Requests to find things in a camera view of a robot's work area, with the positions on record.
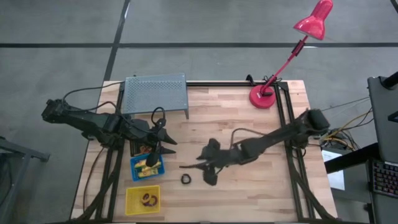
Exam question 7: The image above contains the black desk bar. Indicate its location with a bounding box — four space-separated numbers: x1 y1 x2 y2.
325 142 382 174

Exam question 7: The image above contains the brown cable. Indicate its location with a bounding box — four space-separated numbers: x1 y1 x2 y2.
82 146 105 213

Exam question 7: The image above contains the backlit black keyboard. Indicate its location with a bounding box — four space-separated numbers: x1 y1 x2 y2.
369 158 398 199

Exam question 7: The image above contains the thin black power cable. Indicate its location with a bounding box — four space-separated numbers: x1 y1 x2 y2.
61 81 126 113

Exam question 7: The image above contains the black plastic basket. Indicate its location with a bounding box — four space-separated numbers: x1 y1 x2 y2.
129 139 159 157

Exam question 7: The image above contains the black lamp cord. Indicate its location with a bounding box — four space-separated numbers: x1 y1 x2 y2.
244 73 282 88

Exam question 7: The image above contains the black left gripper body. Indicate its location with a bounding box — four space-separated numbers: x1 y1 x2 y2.
145 119 167 168

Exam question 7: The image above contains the tangled cable bundle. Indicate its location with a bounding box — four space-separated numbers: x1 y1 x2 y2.
317 98 374 151

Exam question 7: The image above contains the blue plastic basket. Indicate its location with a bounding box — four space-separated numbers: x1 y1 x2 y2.
129 153 166 182

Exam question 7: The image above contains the red desk lamp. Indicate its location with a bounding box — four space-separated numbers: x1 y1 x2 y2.
248 0 334 110

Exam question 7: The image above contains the black aluminium table frame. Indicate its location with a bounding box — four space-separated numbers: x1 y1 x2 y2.
70 80 338 223

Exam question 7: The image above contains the white paper sheet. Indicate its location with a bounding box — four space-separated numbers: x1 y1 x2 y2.
321 149 346 191

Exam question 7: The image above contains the grey perforated metal shelf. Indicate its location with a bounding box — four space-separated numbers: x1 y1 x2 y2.
121 73 190 121

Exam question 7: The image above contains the yellow plastic basket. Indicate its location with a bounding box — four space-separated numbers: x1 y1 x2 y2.
124 185 162 217

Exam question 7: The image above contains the grey metal table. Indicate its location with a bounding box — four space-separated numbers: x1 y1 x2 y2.
0 136 51 224

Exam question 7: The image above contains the black pole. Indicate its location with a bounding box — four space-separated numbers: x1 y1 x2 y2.
381 70 398 90

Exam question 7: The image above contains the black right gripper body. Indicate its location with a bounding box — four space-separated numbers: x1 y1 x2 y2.
200 138 242 187

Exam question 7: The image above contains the black left wrist camera cable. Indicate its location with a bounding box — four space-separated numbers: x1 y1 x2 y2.
150 106 167 126

